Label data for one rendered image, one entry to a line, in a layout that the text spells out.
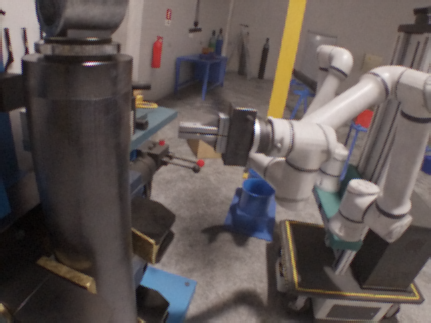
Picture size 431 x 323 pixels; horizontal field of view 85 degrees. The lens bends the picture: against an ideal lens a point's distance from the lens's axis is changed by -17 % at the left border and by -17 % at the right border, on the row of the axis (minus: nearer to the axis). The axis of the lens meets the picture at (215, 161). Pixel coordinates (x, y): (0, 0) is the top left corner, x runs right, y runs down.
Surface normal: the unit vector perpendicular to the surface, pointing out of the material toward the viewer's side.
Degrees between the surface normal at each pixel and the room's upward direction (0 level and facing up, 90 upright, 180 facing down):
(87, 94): 90
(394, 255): 90
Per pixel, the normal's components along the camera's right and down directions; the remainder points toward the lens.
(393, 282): -0.11, 0.43
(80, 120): 0.42, 0.46
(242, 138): 0.13, 0.46
